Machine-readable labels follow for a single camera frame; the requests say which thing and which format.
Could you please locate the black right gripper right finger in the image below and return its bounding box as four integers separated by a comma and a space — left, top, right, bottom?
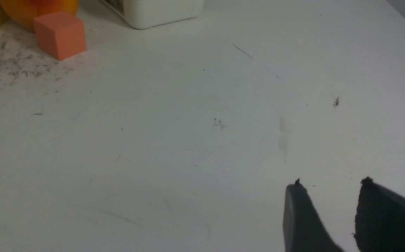
353, 177, 405, 252

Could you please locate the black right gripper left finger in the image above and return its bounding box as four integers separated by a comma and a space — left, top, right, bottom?
282, 179, 343, 252

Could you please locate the white plastic container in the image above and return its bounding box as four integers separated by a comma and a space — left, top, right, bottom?
102, 0, 204, 30

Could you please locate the orange foam cube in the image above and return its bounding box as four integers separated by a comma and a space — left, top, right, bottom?
33, 11, 86, 61

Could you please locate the orange round plastic object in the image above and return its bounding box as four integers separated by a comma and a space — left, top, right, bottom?
0, 0, 80, 32

